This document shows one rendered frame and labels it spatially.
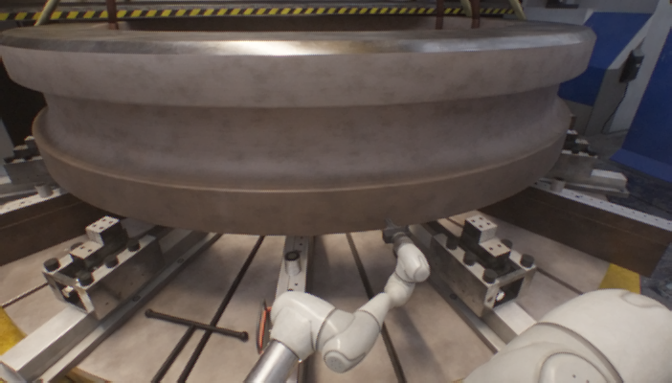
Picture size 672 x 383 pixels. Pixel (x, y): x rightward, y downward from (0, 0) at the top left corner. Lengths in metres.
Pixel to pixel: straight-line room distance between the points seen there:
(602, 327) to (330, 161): 1.31
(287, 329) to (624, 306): 0.78
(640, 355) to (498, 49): 1.38
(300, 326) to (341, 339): 0.13
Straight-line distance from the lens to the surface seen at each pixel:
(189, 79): 1.51
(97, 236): 2.18
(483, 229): 1.93
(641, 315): 0.58
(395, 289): 1.49
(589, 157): 3.77
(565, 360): 0.43
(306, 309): 1.05
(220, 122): 1.66
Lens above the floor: 1.89
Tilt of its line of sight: 27 degrees down
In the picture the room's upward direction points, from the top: straight up
